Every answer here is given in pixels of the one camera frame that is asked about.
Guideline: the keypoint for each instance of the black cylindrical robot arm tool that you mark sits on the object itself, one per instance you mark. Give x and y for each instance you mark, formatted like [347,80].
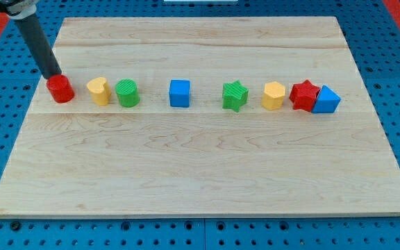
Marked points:
[23,13]

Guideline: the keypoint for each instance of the green star block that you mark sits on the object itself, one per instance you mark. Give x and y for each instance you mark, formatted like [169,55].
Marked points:
[234,96]

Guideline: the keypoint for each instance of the red star block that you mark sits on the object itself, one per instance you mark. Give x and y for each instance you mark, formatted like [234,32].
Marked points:
[304,95]

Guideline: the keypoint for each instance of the light wooden board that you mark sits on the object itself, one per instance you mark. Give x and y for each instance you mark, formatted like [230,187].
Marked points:
[78,160]

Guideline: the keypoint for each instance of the blue cube block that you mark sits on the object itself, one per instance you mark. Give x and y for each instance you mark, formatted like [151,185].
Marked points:
[179,93]

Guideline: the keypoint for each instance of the yellow hexagon block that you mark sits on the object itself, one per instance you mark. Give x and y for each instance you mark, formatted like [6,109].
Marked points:
[273,96]

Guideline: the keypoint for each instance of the green cylinder block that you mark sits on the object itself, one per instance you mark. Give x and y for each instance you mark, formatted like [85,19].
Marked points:
[127,93]

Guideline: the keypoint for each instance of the yellow heart block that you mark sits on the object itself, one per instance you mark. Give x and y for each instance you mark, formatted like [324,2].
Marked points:
[99,90]

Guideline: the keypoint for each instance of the blue triangle block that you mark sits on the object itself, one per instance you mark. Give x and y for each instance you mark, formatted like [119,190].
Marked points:
[327,101]

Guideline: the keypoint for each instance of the red cylinder block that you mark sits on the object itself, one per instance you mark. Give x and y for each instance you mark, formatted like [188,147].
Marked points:
[60,88]

